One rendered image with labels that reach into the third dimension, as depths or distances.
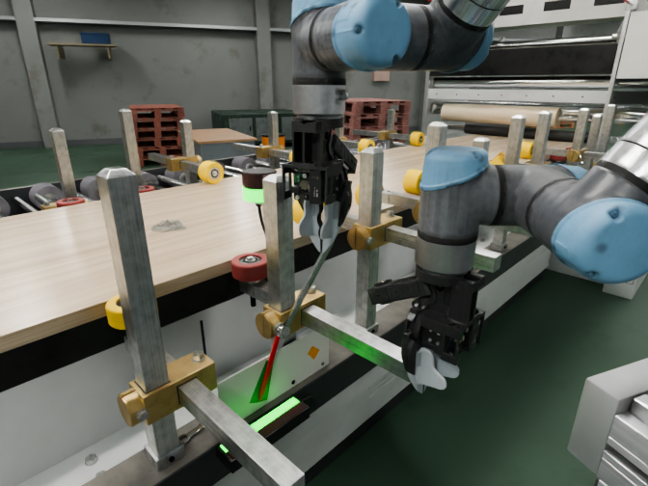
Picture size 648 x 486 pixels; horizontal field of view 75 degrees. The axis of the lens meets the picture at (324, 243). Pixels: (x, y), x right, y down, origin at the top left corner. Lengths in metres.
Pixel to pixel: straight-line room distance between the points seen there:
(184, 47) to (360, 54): 10.10
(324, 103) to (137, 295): 0.35
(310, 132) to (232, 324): 0.56
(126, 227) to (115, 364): 0.39
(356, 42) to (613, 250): 0.31
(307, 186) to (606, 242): 0.38
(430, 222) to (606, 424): 0.26
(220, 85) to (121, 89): 2.08
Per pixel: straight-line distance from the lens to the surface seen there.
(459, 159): 0.51
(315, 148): 0.61
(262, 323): 0.78
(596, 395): 0.48
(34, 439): 0.93
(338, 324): 0.75
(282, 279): 0.74
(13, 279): 1.01
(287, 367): 0.83
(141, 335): 0.63
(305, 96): 0.60
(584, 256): 0.42
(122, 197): 0.56
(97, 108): 10.57
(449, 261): 0.54
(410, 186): 1.45
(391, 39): 0.50
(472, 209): 0.52
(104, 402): 0.94
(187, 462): 0.77
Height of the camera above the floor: 1.25
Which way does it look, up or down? 21 degrees down
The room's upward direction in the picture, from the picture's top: straight up
